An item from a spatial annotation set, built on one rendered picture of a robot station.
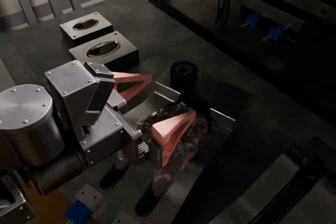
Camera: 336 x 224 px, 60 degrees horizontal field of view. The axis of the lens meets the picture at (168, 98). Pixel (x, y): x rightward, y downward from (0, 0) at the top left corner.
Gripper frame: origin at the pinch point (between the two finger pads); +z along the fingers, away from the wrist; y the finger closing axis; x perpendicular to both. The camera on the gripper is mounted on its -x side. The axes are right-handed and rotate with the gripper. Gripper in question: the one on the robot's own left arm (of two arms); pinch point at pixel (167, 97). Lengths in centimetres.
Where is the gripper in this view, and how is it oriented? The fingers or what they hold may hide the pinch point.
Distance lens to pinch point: 41.3
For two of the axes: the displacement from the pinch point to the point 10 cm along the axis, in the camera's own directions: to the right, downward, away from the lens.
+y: -6.3, -5.6, 5.4
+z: 7.7, -4.4, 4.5
